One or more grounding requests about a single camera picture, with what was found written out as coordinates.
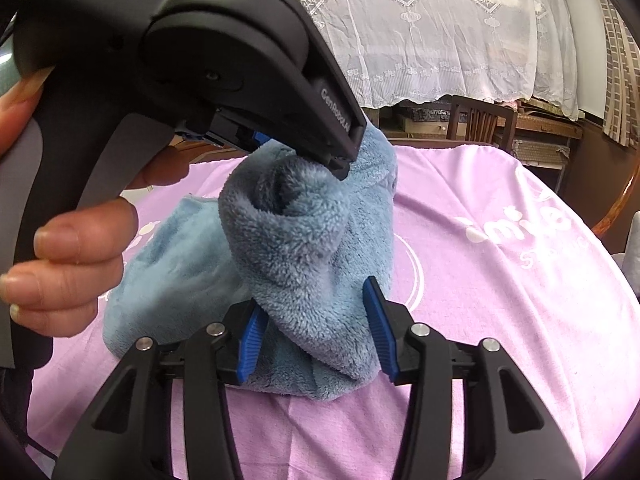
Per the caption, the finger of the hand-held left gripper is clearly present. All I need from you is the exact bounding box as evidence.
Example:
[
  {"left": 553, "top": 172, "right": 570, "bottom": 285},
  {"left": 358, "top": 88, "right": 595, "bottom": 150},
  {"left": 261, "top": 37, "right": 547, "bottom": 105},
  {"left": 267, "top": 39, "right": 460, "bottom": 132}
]
[
  {"left": 320, "top": 154, "right": 358, "bottom": 182},
  {"left": 175, "top": 110, "right": 268, "bottom": 154}
]

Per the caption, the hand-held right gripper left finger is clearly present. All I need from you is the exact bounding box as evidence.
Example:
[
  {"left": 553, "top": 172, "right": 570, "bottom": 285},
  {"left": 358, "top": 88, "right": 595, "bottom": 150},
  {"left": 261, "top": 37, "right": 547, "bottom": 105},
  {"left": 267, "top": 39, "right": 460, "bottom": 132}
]
[{"left": 60, "top": 305, "right": 268, "bottom": 480}]

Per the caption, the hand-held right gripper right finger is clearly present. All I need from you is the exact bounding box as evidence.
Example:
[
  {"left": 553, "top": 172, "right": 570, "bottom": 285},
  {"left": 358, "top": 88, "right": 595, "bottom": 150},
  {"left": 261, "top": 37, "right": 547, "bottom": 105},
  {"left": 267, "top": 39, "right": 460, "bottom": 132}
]
[{"left": 362, "top": 276, "right": 581, "bottom": 480}]

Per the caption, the blue fleece garment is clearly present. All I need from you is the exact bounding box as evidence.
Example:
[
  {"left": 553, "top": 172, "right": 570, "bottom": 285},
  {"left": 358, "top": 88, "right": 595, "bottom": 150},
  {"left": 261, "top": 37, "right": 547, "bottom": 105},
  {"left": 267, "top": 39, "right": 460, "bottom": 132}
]
[{"left": 102, "top": 127, "right": 399, "bottom": 402}]

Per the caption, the person's left hand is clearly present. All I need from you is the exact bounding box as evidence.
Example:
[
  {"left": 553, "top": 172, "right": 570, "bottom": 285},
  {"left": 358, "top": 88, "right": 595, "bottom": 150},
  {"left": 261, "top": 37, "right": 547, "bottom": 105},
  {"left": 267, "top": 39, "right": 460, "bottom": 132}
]
[{"left": 0, "top": 67, "right": 191, "bottom": 339}]

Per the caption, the purple printed cloth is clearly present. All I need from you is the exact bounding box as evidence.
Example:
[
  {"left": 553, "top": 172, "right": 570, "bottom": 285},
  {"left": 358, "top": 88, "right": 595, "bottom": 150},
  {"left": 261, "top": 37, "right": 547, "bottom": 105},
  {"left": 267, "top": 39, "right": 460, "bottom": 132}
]
[{"left": 25, "top": 142, "right": 640, "bottom": 480}]

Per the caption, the dark wooden chair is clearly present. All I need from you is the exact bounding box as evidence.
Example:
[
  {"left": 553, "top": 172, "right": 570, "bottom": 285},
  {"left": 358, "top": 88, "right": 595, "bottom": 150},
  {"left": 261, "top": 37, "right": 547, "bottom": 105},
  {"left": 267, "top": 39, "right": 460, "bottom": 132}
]
[{"left": 447, "top": 94, "right": 519, "bottom": 157}]

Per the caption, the white lace cloth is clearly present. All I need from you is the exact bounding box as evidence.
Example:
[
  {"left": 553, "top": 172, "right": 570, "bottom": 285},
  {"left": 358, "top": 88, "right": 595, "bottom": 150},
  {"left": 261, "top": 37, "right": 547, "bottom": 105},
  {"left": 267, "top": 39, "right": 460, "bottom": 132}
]
[{"left": 277, "top": 0, "right": 581, "bottom": 122}]

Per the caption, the brown woven furniture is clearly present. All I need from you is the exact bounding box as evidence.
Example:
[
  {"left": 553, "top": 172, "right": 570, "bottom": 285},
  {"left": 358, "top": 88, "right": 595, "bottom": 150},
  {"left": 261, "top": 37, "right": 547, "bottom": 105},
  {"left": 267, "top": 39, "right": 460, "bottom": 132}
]
[{"left": 514, "top": 110, "right": 584, "bottom": 192}]

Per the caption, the pale grey blue object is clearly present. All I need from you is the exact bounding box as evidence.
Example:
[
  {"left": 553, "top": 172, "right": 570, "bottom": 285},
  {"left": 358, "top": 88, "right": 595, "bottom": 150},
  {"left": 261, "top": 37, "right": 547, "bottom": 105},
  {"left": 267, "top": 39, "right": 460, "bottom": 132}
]
[{"left": 616, "top": 209, "right": 640, "bottom": 303}]

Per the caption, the checked curtain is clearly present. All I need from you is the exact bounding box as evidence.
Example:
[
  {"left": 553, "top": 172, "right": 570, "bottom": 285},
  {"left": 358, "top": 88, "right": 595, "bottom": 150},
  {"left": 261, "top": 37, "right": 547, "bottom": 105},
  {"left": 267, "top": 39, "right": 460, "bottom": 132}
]
[{"left": 594, "top": 0, "right": 640, "bottom": 147}]

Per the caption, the curved rattan frame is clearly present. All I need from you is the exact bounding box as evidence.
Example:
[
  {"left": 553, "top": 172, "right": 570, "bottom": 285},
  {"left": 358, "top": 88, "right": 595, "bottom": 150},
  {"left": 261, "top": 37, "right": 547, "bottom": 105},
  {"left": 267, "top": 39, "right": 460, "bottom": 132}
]
[{"left": 591, "top": 157, "right": 640, "bottom": 237}]

